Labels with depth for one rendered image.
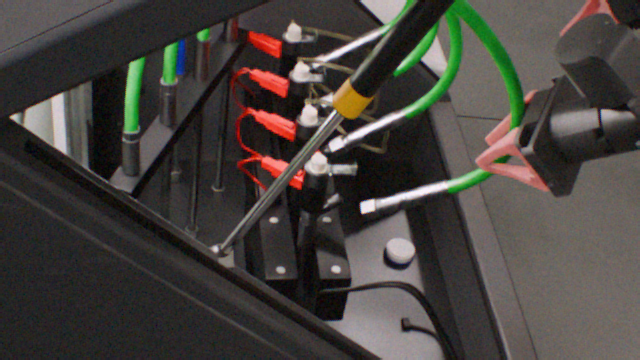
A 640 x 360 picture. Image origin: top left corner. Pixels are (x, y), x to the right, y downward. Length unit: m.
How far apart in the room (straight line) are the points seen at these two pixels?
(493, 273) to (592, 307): 1.36
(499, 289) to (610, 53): 0.49
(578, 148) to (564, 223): 1.88
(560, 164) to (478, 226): 0.39
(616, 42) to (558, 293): 1.81
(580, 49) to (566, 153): 0.12
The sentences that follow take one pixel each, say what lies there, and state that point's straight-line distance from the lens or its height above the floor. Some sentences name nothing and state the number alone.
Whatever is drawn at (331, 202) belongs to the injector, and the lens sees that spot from 1.12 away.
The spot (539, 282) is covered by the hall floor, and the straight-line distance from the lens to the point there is 2.60.
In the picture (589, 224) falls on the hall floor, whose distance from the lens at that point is 2.81.
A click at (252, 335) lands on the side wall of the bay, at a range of 0.72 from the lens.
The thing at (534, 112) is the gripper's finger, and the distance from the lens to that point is 0.93.
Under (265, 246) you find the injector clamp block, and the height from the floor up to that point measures 0.98.
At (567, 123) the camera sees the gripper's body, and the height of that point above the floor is 1.31.
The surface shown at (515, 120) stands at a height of 1.27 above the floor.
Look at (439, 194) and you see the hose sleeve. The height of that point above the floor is 1.16.
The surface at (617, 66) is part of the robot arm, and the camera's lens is 0.82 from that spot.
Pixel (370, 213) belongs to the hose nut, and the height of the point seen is 1.12.
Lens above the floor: 1.84
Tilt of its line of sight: 43 degrees down
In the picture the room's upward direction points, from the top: 10 degrees clockwise
